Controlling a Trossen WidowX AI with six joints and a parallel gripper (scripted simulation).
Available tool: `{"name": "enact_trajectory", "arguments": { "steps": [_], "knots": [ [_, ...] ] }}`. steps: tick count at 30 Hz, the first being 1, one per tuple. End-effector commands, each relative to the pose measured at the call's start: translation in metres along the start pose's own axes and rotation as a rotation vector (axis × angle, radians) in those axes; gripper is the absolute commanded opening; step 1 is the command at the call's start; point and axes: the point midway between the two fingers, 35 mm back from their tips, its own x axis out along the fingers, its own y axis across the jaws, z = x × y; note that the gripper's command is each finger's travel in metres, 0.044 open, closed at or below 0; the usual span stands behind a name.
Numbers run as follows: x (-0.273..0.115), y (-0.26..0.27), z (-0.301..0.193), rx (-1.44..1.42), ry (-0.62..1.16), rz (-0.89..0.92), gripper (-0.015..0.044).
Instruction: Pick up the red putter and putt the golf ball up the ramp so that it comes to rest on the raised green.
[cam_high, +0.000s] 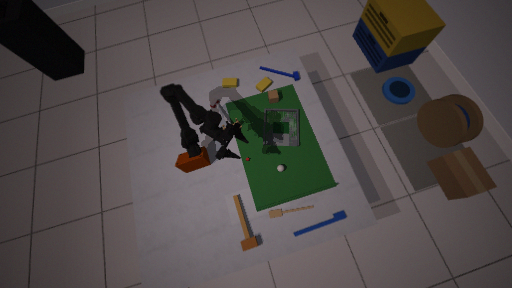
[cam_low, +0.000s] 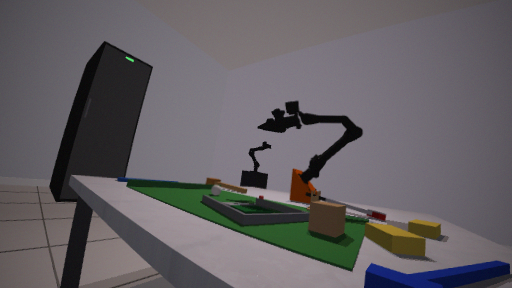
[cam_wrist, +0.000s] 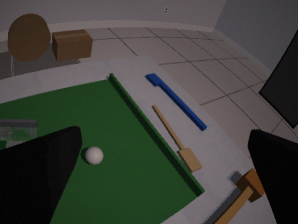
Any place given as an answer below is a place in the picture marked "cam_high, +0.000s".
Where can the green rectangular mat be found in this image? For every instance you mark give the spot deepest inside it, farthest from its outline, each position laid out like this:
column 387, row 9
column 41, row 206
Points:
column 305, row 167

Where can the yellow rectangular block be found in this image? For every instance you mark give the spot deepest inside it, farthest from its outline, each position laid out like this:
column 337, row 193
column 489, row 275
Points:
column 229, row 83
column 263, row 84

